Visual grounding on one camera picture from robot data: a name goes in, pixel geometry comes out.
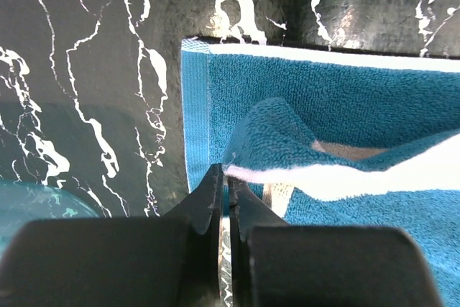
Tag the teal and cream Doraemon towel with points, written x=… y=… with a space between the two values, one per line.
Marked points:
x=332 y=138

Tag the translucent blue plastic tray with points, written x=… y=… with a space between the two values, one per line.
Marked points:
x=25 y=202

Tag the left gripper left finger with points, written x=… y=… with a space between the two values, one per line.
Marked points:
x=171 y=260

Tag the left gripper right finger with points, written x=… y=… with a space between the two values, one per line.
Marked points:
x=276 y=264

